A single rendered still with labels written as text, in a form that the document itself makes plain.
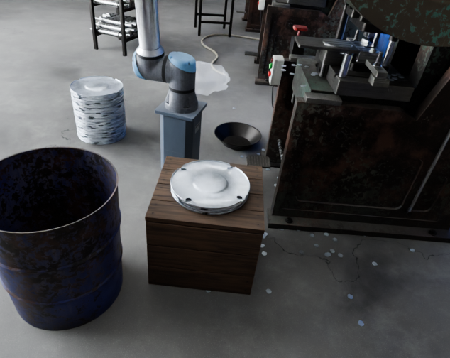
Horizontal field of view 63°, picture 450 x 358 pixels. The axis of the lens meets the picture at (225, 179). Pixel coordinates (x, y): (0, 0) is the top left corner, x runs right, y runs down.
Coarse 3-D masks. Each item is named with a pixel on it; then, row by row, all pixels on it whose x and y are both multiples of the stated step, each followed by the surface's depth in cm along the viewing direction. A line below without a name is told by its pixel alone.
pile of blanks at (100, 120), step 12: (72, 96) 204; (84, 96) 199; (108, 96) 202; (120, 96) 209; (84, 108) 203; (96, 108) 203; (108, 108) 206; (120, 108) 213; (84, 120) 208; (96, 120) 207; (108, 120) 210; (120, 120) 217; (84, 132) 213; (96, 132) 212; (108, 132) 214; (120, 132) 221; (96, 144) 217
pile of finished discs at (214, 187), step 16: (208, 160) 145; (176, 176) 135; (192, 176) 136; (208, 176) 136; (224, 176) 138; (240, 176) 139; (176, 192) 128; (192, 192) 128; (208, 192) 129; (224, 192) 130; (240, 192) 131; (192, 208) 124; (208, 208) 122; (224, 208) 124
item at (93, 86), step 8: (88, 80) 215; (96, 80) 216; (104, 80) 218; (112, 80) 219; (72, 88) 205; (80, 88) 206; (88, 88) 206; (96, 88) 206; (104, 88) 208; (112, 88) 210; (120, 88) 211; (88, 96) 198; (96, 96) 199; (104, 96) 201
